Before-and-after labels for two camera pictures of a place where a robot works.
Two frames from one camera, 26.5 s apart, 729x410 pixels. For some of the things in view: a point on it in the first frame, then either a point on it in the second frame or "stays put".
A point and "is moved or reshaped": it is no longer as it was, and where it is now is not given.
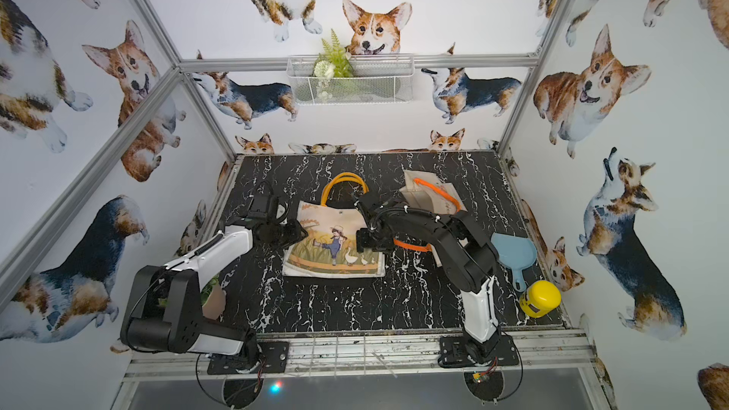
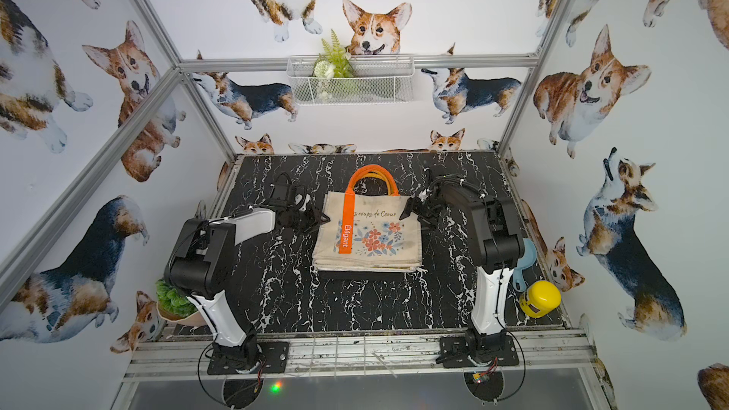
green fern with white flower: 332,63 stays put
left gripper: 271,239 to 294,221
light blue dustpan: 516,252 stays put
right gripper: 362,242 to 412,205
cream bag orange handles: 428,195 is moved or reshaped
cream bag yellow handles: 331,249 to 376,174
